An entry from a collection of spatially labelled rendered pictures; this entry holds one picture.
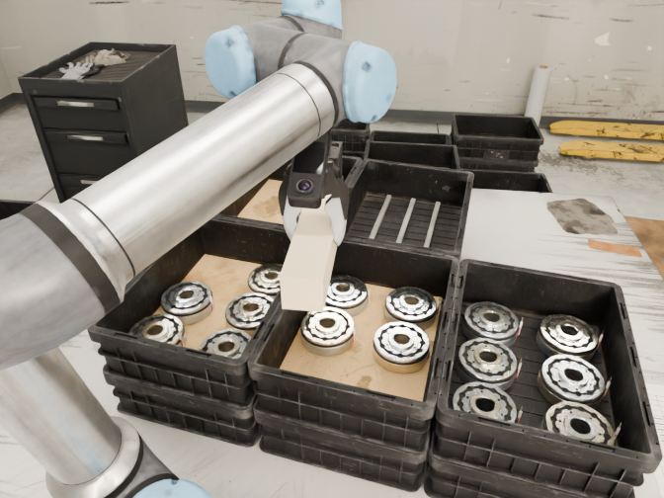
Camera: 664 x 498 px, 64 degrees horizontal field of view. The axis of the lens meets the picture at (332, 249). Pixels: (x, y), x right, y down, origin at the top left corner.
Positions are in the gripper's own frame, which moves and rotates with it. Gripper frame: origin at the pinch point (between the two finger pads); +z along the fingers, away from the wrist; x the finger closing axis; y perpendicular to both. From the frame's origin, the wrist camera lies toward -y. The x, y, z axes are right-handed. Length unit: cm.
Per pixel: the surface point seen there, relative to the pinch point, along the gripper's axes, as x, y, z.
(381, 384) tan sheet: -12.3, -5.7, 25.8
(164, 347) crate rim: 23.5, -11.0, 15.8
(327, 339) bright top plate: -1.8, 1.2, 22.8
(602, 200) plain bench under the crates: -80, 92, 39
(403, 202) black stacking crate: -15, 60, 26
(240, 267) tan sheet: 21.5, 24.7, 25.7
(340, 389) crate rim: -6.1, -16.1, 15.8
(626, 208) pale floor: -148, 215, 108
